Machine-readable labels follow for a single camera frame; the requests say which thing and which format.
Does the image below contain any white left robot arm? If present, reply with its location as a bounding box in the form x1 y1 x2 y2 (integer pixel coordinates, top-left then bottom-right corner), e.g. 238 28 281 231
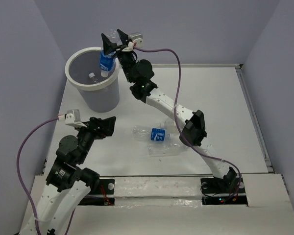
19 110 116 235

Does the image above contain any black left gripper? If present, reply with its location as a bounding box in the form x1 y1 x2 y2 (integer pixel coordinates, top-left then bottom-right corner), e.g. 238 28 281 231
76 116 117 163

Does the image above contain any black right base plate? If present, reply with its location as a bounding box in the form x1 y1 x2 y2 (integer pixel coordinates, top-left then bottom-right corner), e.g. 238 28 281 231
200 178 248 206

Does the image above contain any clear bottle cream label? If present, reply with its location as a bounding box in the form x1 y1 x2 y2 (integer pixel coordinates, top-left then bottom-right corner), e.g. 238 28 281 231
159 118 179 134

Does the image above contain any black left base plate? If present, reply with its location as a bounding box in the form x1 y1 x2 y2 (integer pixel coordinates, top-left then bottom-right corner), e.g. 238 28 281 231
78 178 115 206

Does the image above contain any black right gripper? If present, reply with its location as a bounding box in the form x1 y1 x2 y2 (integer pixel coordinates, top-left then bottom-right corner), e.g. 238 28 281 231
101 28 136 83

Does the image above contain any white round plastic bin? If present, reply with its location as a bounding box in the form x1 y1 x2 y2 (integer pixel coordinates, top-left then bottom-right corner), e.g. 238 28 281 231
64 47 120 113

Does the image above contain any blue label bottle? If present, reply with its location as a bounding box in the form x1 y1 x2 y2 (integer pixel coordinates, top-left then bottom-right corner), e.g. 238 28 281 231
99 29 120 78
133 126 172 142

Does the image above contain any clear crushed bottle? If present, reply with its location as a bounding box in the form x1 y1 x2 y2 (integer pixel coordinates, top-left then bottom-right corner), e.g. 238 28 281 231
147 142 187 157

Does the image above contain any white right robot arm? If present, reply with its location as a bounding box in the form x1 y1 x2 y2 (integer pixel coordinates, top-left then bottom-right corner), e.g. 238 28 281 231
101 30 242 192

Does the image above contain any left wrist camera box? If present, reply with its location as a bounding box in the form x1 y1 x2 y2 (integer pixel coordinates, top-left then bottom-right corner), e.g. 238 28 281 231
58 109 86 128

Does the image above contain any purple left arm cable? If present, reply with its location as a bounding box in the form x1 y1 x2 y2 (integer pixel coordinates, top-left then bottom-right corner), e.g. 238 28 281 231
16 117 75 235

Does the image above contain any clear unlabelled bottle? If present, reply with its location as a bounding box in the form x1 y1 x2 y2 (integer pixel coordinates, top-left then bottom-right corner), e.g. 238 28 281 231
88 73 100 84

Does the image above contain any blue label bottle front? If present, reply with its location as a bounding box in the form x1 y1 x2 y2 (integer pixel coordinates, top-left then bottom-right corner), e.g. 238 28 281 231
99 29 120 78

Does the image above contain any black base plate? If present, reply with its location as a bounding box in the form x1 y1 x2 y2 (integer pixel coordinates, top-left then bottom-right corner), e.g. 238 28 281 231
78 178 115 206
200 178 248 206

